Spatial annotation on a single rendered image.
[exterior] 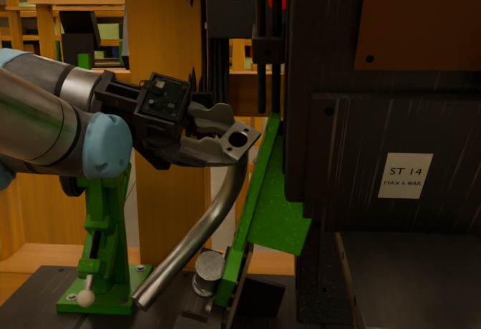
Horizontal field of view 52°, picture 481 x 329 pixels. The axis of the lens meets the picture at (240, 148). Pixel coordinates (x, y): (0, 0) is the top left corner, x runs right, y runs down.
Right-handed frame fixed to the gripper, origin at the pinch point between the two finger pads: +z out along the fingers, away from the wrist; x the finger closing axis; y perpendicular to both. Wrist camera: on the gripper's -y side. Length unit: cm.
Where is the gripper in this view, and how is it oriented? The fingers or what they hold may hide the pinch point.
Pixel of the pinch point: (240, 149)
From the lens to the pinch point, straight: 68.8
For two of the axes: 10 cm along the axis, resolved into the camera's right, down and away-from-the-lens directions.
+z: 9.6, 2.7, -0.3
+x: 2.5, -8.3, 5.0
